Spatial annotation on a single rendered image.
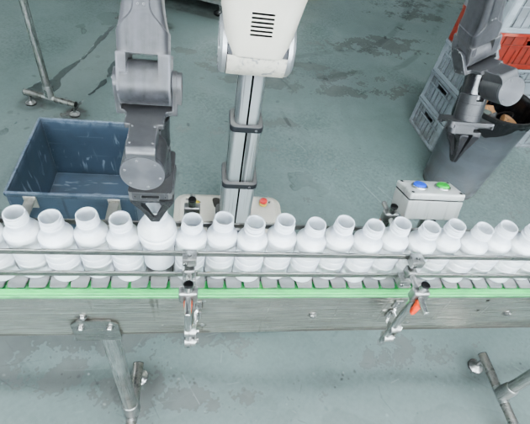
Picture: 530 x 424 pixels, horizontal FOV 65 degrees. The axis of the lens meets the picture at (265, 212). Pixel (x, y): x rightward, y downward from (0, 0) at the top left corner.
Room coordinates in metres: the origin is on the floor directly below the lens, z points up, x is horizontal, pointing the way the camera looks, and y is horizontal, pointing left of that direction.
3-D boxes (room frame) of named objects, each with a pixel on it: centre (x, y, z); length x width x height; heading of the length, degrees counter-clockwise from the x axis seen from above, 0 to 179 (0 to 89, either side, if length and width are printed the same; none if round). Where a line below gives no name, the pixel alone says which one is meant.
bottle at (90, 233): (0.44, 0.31, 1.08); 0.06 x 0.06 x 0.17
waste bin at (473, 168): (2.25, -1.18, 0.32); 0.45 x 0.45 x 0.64
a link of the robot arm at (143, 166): (0.43, 0.17, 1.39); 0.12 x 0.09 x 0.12; 14
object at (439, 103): (2.83, -1.31, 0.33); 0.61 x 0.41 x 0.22; 110
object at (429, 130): (2.83, -1.31, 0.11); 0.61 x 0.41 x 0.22; 109
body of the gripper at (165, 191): (0.47, 0.19, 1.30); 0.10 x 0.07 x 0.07; 14
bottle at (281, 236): (0.53, -0.04, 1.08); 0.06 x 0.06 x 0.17
